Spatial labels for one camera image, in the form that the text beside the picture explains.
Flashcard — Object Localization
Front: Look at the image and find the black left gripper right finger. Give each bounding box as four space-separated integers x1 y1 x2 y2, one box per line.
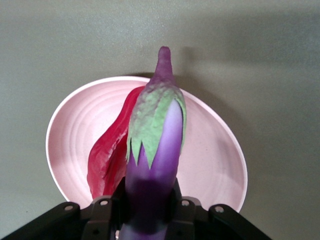
166 178 273 240

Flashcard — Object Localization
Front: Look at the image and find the pink round plate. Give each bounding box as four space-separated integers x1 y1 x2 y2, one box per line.
45 76 248 213

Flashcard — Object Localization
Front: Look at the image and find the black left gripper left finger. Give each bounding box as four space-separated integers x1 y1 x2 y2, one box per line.
0 177 128 240

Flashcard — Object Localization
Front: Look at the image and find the large table cover mat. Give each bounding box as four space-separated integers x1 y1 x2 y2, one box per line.
0 0 320 240

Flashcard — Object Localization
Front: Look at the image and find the long purple eggplant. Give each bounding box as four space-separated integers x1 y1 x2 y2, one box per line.
119 45 188 240

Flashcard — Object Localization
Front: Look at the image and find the red chili pepper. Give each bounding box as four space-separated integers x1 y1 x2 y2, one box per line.
86 86 146 201

